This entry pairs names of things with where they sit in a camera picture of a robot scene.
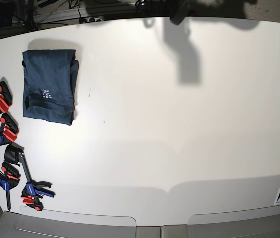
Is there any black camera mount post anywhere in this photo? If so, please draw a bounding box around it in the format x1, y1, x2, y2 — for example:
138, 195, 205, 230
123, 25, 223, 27
169, 0, 193, 25

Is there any right grey chair back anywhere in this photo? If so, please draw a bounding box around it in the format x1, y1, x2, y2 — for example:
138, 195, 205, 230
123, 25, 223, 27
162, 205, 280, 238

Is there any grey chair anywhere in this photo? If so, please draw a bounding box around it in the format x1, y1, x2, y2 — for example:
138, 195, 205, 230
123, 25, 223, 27
162, 205, 280, 238
0, 211, 161, 238

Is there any left grey chair back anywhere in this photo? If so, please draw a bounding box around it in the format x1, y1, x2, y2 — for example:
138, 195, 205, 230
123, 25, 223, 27
0, 211, 161, 238

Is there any blue T-shirt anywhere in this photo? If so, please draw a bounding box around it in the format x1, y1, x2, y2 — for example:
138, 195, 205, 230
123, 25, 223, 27
22, 49, 79, 126

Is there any bottom blue red bar clamp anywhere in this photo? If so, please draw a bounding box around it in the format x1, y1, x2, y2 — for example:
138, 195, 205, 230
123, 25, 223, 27
19, 152, 55, 211

